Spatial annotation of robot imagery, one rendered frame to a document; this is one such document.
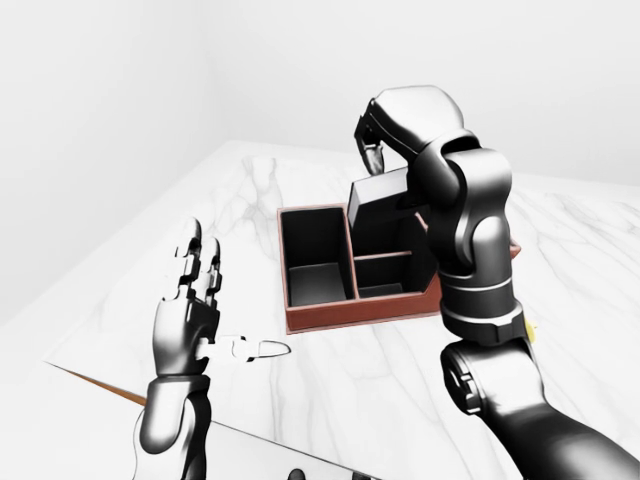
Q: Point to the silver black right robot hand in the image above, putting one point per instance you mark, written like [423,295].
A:
[415,112]

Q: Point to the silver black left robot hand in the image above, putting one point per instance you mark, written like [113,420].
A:
[172,330]

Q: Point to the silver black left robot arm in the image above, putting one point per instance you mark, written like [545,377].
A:
[165,420]

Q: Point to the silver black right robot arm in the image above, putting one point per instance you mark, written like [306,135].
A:
[475,225]

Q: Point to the red-brown desk caddy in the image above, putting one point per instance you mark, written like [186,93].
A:
[350,312]

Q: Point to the small dark shape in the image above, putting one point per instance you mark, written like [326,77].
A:
[297,474]

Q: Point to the small yellow object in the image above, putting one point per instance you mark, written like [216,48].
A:
[531,328]

